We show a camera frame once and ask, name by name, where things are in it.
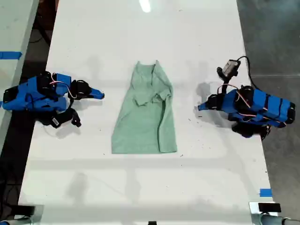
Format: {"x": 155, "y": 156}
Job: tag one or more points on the small black box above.
{"x": 269, "y": 207}
{"x": 26, "y": 209}

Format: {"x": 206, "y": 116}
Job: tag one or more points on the grey tube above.
{"x": 272, "y": 220}

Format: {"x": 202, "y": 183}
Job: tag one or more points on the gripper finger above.
{"x": 87, "y": 90}
{"x": 206, "y": 107}
{"x": 97, "y": 96}
{"x": 210, "y": 102}

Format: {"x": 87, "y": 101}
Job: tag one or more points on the gripper camera stalk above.
{"x": 69, "y": 106}
{"x": 225, "y": 85}

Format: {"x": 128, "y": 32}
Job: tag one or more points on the pale side table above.
{"x": 14, "y": 35}

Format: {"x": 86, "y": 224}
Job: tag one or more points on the short blue tape strip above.
{"x": 266, "y": 192}

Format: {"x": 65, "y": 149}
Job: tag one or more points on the pale green T-shirt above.
{"x": 143, "y": 122}

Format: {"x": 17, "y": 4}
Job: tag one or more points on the small black clip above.
{"x": 152, "y": 223}

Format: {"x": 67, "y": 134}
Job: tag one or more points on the long blue tape strip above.
{"x": 10, "y": 55}

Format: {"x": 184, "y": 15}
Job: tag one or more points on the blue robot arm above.
{"x": 269, "y": 107}
{"x": 25, "y": 98}

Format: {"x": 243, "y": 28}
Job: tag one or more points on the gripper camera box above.
{"x": 59, "y": 119}
{"x": 230, "y": 66}

